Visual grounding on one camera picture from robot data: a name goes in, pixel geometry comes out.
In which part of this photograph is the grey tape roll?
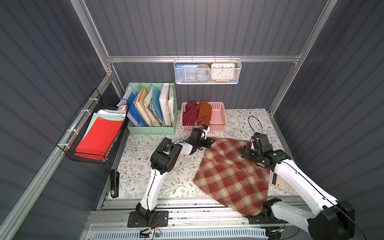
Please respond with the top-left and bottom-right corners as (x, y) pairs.
(195, 64), (211, 82)

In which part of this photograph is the pink plastic basket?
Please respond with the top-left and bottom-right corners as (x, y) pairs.
(180, 102), (228, 132)

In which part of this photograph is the white binder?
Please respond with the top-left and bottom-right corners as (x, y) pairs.
(159, 83), (171, 127)

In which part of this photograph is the blue folder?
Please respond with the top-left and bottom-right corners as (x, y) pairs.
(127, 92), (148, 127)

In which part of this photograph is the white calculator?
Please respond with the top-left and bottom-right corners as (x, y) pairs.
(269, 171), (298, 196)

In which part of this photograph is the blue box in basket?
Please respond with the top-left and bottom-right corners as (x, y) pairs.
(174, 63), (199, 84)

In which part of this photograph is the black stapler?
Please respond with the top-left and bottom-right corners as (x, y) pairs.
(110, 170), (120, 199)

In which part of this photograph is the green file organizer box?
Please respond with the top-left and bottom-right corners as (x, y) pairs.
(124, 83), (179, 135)

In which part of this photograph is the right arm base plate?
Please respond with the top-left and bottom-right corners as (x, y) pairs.
(246, 208), (287, 225)

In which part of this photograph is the black wire wall basket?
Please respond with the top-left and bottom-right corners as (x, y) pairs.
(57, 90), (130, 165)

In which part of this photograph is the floral table mat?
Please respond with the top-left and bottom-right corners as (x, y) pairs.
(117, 109), (289, 200)

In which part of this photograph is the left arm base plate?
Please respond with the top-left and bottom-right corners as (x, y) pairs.
(127, 211), (169, 228)

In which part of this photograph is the red plaid skirt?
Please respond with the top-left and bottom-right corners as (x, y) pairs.
(194, 138), (270, 216)

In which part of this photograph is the red polka dot skirt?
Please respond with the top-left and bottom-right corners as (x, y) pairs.
(182, 101), (199, 126)

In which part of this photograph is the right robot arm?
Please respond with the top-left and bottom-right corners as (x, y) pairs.
(241, 133), (356, 240)

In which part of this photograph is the red paper stack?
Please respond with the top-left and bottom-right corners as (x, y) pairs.
(75, 114), (124, 160)

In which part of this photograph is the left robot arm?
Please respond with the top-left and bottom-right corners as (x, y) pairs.
(135, 125), (215, 223)

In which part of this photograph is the rust brown skirt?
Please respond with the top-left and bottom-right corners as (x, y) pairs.
(197, 101), (212, 126)

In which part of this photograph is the white wire wall basket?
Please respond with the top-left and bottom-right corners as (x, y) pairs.
(174, 57), (242, 85)

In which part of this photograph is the yellow alarm clock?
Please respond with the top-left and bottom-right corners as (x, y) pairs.
(211, 63), (236, 82)

